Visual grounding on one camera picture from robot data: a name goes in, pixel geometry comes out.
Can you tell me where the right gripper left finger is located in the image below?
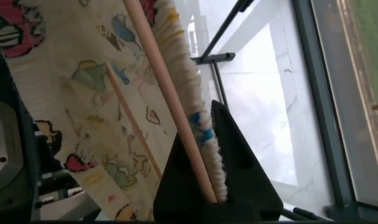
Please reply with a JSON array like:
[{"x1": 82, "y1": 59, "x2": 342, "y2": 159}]
[{"x1": 153, "y1": 133, "x2": 215, "y2": 222}]

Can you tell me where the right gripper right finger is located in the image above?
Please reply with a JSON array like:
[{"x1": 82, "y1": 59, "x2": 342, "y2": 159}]
[{"x1": 210, "y1": 99, "x2": 284, "y2": 222}]

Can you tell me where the cream printed garment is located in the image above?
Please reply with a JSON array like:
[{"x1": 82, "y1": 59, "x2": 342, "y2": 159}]
[{"x1": 0, "y1": 0, "x2": 229, "y2": 222}]

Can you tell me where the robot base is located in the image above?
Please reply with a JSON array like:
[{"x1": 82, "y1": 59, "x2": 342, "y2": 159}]
[{"x1": 0, "y1": 27, "x2": 101, "y2": 224}]

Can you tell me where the black clothes rack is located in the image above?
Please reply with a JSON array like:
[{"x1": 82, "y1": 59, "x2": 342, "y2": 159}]
[{"x1": 190, "y1": 0, "x2": 333, "y2": 222}]

